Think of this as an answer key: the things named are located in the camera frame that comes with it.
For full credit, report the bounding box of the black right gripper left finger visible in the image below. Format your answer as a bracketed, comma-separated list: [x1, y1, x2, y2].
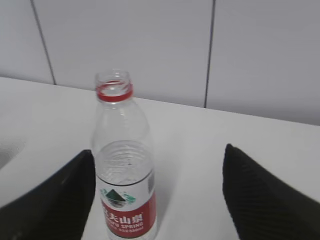
[0, 150, 96, 240]

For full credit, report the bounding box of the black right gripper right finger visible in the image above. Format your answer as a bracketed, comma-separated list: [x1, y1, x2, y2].
[222, 144, 320, 240]

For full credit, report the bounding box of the Nongfu Spring water bottle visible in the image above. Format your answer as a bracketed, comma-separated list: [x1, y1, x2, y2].
[91, 69, 157, 240]

